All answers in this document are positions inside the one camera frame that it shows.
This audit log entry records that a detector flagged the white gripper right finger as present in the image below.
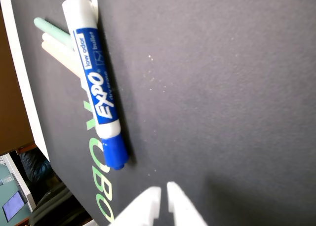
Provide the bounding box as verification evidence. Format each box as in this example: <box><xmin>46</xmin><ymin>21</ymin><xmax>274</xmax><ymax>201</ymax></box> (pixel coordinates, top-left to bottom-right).
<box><xmin>166</xmin><ymin>181</ymin><xmax>208</xmax><ymax>226</ymax></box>

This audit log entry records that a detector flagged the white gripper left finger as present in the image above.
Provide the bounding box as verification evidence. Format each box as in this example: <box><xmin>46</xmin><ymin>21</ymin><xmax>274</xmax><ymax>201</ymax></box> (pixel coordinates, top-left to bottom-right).
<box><xmin>108</xmin><ymin>186</ymin><xmax>162</xmax><ymax>226</ymax></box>

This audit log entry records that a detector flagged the blue Expo dry-erase marker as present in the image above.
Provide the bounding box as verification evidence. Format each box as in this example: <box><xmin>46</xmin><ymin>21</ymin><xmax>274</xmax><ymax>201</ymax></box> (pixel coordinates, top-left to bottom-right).
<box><xmin>61</xmin><ymin>0</ymin><xmax>129</xmax><ymax>171</ymax></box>

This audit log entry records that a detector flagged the black bag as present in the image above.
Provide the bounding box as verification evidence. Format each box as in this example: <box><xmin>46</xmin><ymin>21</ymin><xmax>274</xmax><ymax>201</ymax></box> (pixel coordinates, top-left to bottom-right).
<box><xmin>19</xmin><ymin>148</ymin><xmax>92</xmax><ymax>226</ymax></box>

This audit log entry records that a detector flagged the dark grey WOWROBO mat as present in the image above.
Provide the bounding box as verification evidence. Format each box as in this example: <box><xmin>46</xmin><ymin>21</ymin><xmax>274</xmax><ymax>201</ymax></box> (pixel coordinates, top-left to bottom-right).
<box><xmin>8</xmin><ymin>0</ymin><xmax>316</xmax><ymax>226</ymax></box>

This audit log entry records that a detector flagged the dark flat screen device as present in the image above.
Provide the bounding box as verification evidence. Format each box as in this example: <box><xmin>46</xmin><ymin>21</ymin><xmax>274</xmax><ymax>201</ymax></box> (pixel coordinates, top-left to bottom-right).
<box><xmin>1</xmin><ymin>190</ymin><xmax>26</xmax><ymax>223</ymax></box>

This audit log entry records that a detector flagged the orange chalk stick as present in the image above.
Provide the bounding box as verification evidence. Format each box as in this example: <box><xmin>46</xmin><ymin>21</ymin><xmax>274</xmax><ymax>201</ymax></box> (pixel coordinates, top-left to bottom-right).
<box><xmin>41</xmin><ymin>42</ymin><xmax>83</xmax><ymax>80</ymax></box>

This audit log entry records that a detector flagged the brown wooden panel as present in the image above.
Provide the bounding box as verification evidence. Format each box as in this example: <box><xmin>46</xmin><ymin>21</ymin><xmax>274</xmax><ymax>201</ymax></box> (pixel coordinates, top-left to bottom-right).
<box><xmin>0</xmin><ymin>10</ymin><xmax>36</xmax><ymax>155</ymax></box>

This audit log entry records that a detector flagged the yellow chalk stick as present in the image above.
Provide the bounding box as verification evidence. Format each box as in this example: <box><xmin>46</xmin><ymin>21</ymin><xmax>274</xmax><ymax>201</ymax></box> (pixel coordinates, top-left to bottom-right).
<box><xmin>41</xmin><ymin>32</ymin><xmax>76</xmax><ymax>61</ymax></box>

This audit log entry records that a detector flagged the green chalk stick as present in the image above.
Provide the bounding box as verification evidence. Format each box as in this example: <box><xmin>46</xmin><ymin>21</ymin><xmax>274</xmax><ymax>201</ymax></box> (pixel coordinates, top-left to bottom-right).
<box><xmin>34</xmin><ymin>17</ymin><xmax>75</xmax><ymax>51</ymax></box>

